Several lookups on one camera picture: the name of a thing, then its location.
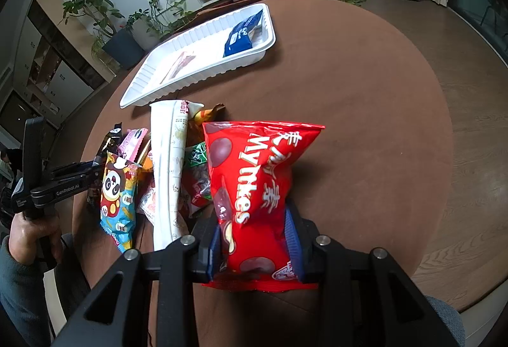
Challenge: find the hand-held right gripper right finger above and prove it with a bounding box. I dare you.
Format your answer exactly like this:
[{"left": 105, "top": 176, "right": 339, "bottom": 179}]
[{"left": 284, "top": 201, "right": 457, "bottom": 347}]

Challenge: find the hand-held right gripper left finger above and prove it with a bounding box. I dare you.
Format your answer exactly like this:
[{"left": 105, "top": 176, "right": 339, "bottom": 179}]
[{"left": 51, "top": 218, "right": 223, "bottom": 347}]

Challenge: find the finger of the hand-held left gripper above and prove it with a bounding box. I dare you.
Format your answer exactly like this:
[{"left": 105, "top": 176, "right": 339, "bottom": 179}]
[{"left": 44, "top": 156, "right": 106, "bottom": 183}]

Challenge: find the black snack packet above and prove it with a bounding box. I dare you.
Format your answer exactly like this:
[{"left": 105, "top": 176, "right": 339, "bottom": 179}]
[{"left": 87, "top": 124, "right": 123, "bottom": 209}]

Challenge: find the panda print snack packet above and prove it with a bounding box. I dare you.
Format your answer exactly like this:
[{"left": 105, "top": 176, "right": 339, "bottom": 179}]
[{"left": 99, "top": 152, "right": 143, "bottom": 254}]

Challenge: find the pink snack packet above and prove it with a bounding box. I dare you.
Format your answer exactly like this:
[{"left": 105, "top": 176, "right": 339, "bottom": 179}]
[{"left": 118, "top": 128, "right": 150, "bottom": 165}]

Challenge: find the red snack bag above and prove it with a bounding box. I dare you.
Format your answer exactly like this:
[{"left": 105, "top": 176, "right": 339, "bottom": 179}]
[{"left": 202, "top": 121, "right": 326, "bottom": 292}]

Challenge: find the green snack packet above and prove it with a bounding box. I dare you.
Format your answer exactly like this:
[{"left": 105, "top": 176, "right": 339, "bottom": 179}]
[{"left": 186, "top": 143, "right": 209, "bottom": 174}]

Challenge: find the white plastic tray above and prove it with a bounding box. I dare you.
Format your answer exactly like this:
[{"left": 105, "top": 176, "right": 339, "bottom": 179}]
[{"left": 120, "top": 3, "right": 276, "bottom": 110}]

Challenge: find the person's left forearm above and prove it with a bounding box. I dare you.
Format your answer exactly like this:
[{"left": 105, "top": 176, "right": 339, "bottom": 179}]
[{"left": 0, "top": 236, "right": 54, "bottom": 347}]

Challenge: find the person's left hand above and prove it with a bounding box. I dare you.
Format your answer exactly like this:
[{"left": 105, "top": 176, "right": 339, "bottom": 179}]
[{"left": 9, "top": 210, "right": 63, "bottom": 273}]

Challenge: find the dark red snack packet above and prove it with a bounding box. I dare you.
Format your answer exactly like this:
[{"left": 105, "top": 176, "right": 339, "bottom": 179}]
[{"left": 182, "top": 168, "right": 214, "bottom": 219}]

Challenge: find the orange snack packet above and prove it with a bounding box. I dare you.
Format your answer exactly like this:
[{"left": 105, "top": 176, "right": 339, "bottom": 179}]
[{"left": 137, "top": 138, "right": 154, "bottom": 174}]

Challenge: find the white red-print snack packet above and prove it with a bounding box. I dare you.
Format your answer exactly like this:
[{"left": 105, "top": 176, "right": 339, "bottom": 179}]
[{"left": 137, "top": 174, "right": 157, "bottom": 224}]

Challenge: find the long white snack packet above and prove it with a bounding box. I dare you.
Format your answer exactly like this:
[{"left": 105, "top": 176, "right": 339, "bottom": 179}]
[{"left": 150, "top": 100, "right": 205, "bottom": 252}]

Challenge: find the wooden shelf cabinet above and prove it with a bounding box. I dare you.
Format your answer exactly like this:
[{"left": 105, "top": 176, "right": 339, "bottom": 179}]
[{"left": 0, "top": 0, "right": 108, "bottom": 141}]

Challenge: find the tall leafy plant grey pot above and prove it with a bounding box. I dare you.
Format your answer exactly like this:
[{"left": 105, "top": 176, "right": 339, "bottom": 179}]
[{"left": 63, "top": 0, "right": 146, "bottom": 70}]

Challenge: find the gold orange snack wrapper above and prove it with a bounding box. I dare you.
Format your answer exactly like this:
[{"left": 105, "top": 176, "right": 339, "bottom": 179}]
[{"left": 186, "top": 104, "right": 226, "bottom": 143}]

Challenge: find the white translucent snack packet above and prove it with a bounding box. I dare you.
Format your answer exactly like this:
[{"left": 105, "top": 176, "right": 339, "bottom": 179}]
[{"left": 159, "top": 51, "right": 197, "bottom": 85}]

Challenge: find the small plant white pot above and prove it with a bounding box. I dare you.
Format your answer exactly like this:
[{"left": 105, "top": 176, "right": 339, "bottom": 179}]
[{"left": 126, "top": 9, "right": 161, "bottom": 51}]

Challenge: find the grey cloth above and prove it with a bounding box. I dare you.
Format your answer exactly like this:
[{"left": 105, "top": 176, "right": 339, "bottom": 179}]
[{"left": 426, "top": 295, "right": 466, "bottom": 347}]

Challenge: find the blue snack packet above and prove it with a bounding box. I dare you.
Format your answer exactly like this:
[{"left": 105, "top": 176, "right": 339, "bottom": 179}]
[{"left": 223, "top": 11, "right": 264, "bottom": 58}]

